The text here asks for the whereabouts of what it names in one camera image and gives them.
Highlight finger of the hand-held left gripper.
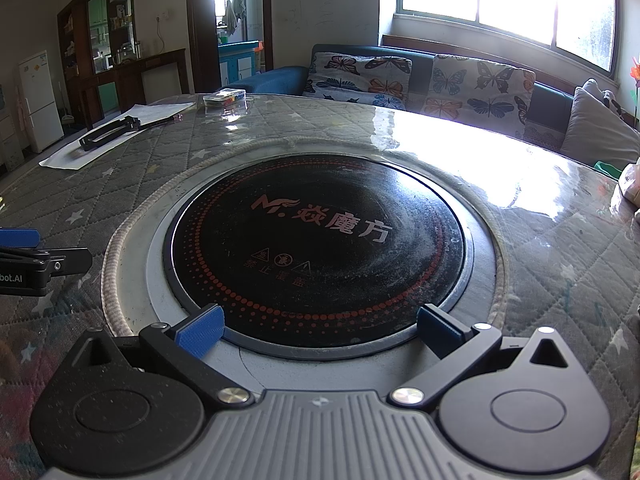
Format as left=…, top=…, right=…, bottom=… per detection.
left=0, top=228, right=41, bottom=250
left=0, top=247, right=94, bottom=276

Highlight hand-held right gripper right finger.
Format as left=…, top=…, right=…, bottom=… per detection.
left=390, top=304, right=576, bottom=408

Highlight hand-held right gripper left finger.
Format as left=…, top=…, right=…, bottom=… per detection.
left=65, top=304, right=253, bottom=407

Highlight hanging grey clothes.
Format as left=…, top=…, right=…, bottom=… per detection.
left=221, top=0, right=247, bottom=37

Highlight white paper sheet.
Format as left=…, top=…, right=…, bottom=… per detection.
left=39, top=101, right=197, bottom=172

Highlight white refrigerator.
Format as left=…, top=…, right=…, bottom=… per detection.
left=18, top=50, right=65, bottom=154

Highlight black round induction cooker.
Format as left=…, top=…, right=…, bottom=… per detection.
left=162, top=156, right=476, bottom=350

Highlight dark wooden cabinet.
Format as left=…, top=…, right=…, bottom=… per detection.
left=56, top=0, right=187, bottom=128

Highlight white board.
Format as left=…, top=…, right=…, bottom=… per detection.
left=141, top=67, right=181, bottom=106

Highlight clear plastic box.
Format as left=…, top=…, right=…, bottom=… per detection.
left=204, top=89, right=248, bottom=109

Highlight butterfly print cushion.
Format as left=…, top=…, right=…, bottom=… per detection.
left=420, top=54, right=537, bottom=141
left=301, top=51, right=413, bottom=112

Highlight white plastic bag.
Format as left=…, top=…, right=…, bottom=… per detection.
left=617, top=157, right=640, bottom=207

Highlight grey pillow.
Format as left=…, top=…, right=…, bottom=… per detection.
left=560, top=86, right=640, bottom=168

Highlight teal storage cabinet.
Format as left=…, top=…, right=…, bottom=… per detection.
left=218, top=40, right=264, bottom=89

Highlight blue sofa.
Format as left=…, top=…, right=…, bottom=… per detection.
left=227, top=44, right=640, bottom=171

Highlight white black patterned pillow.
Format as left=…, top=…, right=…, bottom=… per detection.
left=582, top=78, right=628, bottom=121

